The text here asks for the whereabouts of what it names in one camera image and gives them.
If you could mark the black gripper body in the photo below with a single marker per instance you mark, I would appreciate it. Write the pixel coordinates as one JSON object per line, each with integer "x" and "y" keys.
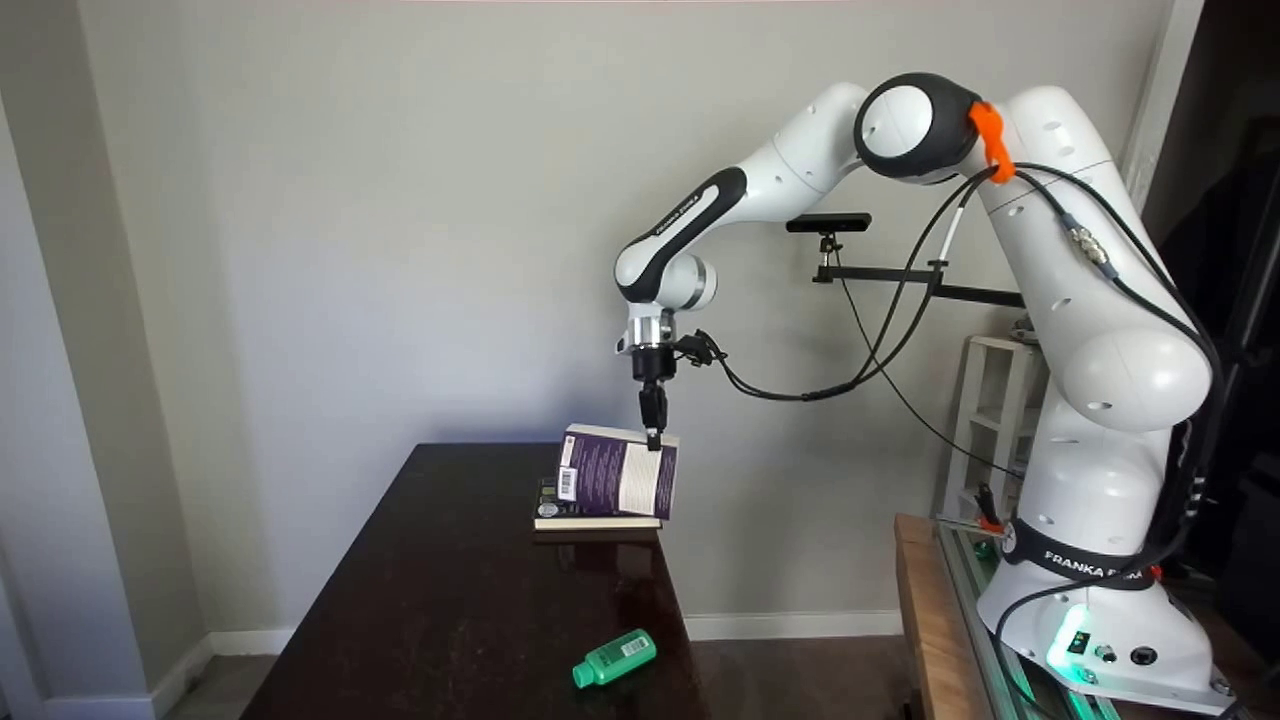
{"x": 654, "y": 365}

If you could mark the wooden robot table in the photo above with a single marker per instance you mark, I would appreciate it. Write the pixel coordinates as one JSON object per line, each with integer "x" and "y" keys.
{"x": 932, "y": 642}

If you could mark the black stereo camera bar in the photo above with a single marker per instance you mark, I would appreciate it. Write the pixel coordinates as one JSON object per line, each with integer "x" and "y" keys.
{"x": 830, "y": 220}

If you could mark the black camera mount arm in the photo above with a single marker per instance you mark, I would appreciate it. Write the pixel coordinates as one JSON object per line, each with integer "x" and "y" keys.
{"x": 923, "y": 283}

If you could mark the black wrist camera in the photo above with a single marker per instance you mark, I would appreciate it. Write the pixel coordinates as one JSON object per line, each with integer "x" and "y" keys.
{"x": 698, "y": 348}

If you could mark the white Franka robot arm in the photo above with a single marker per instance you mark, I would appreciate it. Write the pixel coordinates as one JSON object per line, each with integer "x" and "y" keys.
{"x": 1105, "y": 362}

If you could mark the white shelf unit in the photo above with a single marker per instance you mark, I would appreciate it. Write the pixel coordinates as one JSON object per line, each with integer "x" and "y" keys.
{"x": 992, "y": 424}

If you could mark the green plastic bottle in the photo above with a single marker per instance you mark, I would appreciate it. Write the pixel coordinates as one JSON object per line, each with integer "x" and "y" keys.
{"x": 612, "y": 656}

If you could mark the book with portrait cover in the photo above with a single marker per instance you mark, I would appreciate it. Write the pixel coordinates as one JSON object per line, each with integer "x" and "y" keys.
{"x": 619, "y": 473}

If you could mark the dark wooden dresser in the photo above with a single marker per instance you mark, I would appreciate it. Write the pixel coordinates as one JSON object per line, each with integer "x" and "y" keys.
{"x": 465, "y": 614}

